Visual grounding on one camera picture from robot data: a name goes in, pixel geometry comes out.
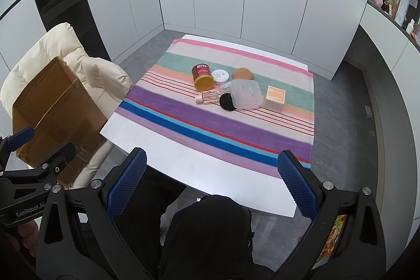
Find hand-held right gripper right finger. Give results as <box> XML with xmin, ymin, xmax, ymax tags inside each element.
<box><xmin>277</xmin><ymin>150</ymin><xmax>386</xmax><ymax>280</ymax></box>

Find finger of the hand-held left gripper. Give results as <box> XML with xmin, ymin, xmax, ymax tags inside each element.
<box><xmin>0</xmin><ymin>142</ymin><xmax>77</xmax><ymax>184</ymax></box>
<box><xmin>0</xmin><ymin>126</ymin><xmax>35</xmax><ymax>169</ymax></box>

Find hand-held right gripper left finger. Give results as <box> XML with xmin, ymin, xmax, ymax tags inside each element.
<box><xmin>36</xmin><ymin>147</ymin><xmax>165</xmax><ymax>280</ymax></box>

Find red can with yellow lid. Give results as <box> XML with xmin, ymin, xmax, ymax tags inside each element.
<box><xmin>192</xmin><ymin>64</ymin><xmax>223</xmax><ymax>92</ymax></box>

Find person's left hand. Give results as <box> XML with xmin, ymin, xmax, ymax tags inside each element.
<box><xmin>0</xmin><ymin>220</ymin><xmax>39</xmax><ymax>256</ymax></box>

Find cardboard box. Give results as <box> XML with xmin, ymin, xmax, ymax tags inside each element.
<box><xmin>12</xmin><ymin>56</ymin><xmax>109</xmax><ymax>187</ymax></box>

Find colourful printed packet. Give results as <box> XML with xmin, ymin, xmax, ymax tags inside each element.
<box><xmin>313</xmin><ymin>214</ymin><xmax>348</xmax><ymax>271</ymax></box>

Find person's black pants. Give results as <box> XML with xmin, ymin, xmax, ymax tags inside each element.
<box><xmin>112</xmin><ymin>165</ymin><xmax>276</xmax><ymax>280</ymax></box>

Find cream padded chair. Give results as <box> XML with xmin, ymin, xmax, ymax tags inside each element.
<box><xmin>0</xmin><ymin>22</ymin><xmax>133</xmax><ymax>189</ymax></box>

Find peach square box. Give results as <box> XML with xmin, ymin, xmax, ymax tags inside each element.
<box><xmin>264</xmin><ymin>85</ymin><xmax>286</xmax><ymax>113</ymax></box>

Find striped colourful cloth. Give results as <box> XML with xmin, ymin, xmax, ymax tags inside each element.
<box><xmin>119</xmin><ymin>38</ymin><xmax>316</xmax><ymax>180</ymax></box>

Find clear square plastic container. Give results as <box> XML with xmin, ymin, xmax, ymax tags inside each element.
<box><xmin>230</xmin><ymin>79</ymin><xmax>264</xmax><ymax>110</ymax></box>

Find black round puff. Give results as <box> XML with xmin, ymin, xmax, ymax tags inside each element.
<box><xmin>219</xmin><ymin>93</ymin><xmax>236</xmax><ymax>111</ymax></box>

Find small clear glass bottle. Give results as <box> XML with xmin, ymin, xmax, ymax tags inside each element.
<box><xmin>196</xmin><ymin>91</ymin><xmax>220</xmax><ymax>105</ymax></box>

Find brown makeup sponge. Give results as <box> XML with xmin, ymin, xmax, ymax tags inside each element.
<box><xmin>232</xmin><ymin>67</ymin><xmax>255</xmax><ymax>81</ymax></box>

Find white round compact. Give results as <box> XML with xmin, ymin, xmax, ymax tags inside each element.
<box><xmin>211</xmin><ymin>69</ymin><xmax>229</xmax><ymax>85</ymax></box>

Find brown paw print box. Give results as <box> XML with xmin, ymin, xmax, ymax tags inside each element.
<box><xmin>382</xmin><ymin>0</ymin><xmax>401</xmax><ymax>17</ymax></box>

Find tall white bottle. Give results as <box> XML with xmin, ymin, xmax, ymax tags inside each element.
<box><xmin>395</xmin><ymin>0</ymin><xmax>411</xmax><ymax>25</ymax></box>

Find black glass wall panel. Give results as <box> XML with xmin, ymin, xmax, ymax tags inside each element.
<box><xmin>27</xmin><ymin>0</ymin><xmax>112</xmax><ymax>62</ymax></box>

